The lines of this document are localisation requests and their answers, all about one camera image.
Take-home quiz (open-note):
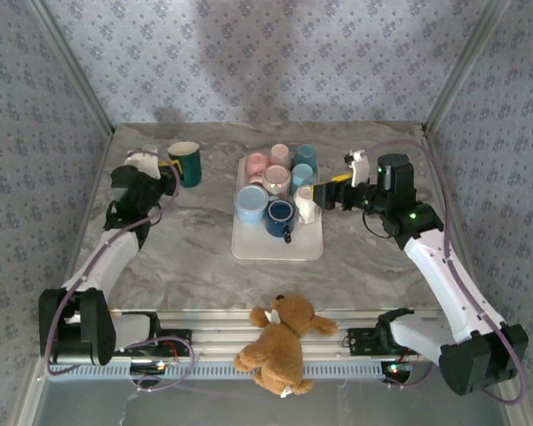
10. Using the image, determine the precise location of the dark green mug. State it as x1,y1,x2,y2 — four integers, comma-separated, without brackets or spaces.
167,141,203,188

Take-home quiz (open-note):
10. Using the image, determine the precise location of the white mug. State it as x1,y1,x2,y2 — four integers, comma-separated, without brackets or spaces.
292,185,323,225

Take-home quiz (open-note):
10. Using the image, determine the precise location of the small light blue mug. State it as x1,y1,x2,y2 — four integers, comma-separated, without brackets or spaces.
290,162,320,196

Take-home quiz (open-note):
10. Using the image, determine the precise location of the dark blue mug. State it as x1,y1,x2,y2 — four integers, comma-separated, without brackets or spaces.
265,199,297,244

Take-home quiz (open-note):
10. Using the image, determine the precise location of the pink beige speckled mug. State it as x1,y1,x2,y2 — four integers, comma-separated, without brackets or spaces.
247,164,292,201

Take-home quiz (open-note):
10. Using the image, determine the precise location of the pale pink tall mug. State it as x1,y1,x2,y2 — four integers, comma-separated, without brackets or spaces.
268,144,293,170

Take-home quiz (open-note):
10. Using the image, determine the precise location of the large light blue mug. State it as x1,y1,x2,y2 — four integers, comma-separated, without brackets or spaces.
234,185,271,225

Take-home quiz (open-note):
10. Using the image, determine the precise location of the saturated pink faceted mug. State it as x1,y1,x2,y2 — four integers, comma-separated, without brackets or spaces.
244,153,270,178

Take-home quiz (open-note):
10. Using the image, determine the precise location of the teal dotted mug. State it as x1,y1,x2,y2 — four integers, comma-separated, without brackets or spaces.
291,144,317,172

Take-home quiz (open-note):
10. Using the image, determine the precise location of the white plastic tray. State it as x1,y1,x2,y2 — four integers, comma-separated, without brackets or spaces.
230,154,325,262

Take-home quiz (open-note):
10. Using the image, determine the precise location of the brown teddy bear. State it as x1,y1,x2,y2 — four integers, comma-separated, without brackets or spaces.
233,293,340,398

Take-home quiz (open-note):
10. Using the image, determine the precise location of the small circuit board with LEDs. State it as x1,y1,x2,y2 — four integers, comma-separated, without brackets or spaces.
380,361,415,376
130,361,168,375

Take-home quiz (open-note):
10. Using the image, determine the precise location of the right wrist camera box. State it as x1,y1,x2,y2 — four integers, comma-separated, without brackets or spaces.
344,149,372,187

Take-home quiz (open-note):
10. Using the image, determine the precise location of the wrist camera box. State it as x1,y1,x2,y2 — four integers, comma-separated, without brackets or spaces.
124,149,162,179
344,149,372,187

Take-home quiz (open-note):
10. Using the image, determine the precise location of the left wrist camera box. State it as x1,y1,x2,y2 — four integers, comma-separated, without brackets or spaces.
124,149,162,179

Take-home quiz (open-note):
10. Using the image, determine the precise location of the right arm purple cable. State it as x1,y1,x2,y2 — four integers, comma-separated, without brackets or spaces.
364,138,530,404

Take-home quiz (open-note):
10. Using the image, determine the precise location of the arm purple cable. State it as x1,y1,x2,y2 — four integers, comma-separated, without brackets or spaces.
364,138,530,404
43,149,195,394

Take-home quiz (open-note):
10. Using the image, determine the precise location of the aluminium frame post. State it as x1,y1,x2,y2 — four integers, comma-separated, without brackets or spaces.
26,0,116,137
423,0,515,137

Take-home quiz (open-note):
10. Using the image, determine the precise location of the aluminium rail frame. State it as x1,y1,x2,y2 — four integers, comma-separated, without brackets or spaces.
30,308,514,360

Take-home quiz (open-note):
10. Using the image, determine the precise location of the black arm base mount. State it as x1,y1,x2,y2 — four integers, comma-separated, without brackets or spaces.
346,326,430,356
111,327,193,358

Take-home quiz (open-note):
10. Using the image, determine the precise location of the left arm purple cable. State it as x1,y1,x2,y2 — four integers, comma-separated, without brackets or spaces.
43,149,195,394

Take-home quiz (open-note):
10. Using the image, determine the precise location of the slotted grey cable duct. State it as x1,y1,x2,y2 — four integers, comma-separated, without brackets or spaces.
42,359,410,383

